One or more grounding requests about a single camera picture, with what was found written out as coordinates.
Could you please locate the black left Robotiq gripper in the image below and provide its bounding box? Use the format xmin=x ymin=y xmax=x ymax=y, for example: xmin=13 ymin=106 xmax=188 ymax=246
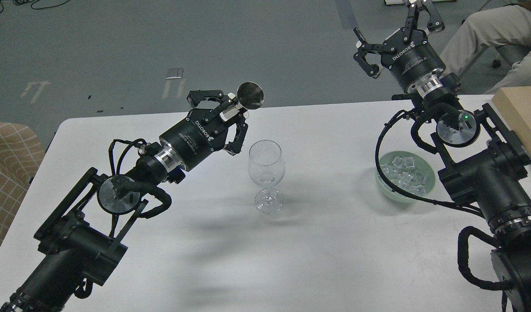
xmin=160 ymin=90 xmax=249 ymax=172

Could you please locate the clear wine glass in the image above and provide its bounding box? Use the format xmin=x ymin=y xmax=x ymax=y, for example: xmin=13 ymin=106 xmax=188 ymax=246
xmin=248 ymin=140 xmax=286 ymax=215

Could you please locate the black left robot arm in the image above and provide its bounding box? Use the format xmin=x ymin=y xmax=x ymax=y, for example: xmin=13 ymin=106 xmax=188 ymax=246
xmin=0 ymin=82 xmax=264 ymax=312

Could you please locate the steel cocktail jigger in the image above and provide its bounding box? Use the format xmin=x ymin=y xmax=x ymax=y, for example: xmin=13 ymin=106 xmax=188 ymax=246
xmin=220 ymin=81 xmax=264 ymax=122

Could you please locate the seated person in beige trousers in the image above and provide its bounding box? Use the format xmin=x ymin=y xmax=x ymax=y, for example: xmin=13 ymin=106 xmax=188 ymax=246
xmin=440 ymin=0 xmax=531 ymax=94

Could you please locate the black cable on floor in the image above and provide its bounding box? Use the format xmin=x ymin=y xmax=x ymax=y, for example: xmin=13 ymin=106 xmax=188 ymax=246
xmin=0 ymin=0 xmax=71 ymax=19

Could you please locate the green bowl of ice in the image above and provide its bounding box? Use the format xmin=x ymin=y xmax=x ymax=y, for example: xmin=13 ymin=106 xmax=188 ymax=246
xmin=379 ymin=150 xmax=437 ymax=197

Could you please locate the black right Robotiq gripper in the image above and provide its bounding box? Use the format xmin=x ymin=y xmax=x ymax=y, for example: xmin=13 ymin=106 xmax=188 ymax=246
xmin=353 ymin=0 xmax=447 ymax=94

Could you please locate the metal floor plate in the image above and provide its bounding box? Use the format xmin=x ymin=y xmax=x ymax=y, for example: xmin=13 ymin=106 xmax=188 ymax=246
xmin=166 ymin=68 xmax=184 ymax=80

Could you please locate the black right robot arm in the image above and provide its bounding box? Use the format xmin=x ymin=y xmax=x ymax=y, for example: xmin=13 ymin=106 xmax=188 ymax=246
xmin=354 ymin=0 xmax=531 ymax=312

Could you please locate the beige checkered cloth chair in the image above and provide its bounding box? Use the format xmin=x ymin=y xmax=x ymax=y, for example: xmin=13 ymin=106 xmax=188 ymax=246
xmin=0 ymin=122 xmax=45 ymax=247

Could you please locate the light wooden block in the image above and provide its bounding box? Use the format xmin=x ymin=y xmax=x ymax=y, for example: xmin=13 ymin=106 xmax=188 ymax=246
xmin=492 ymin=87 xmax=531 ymax=157

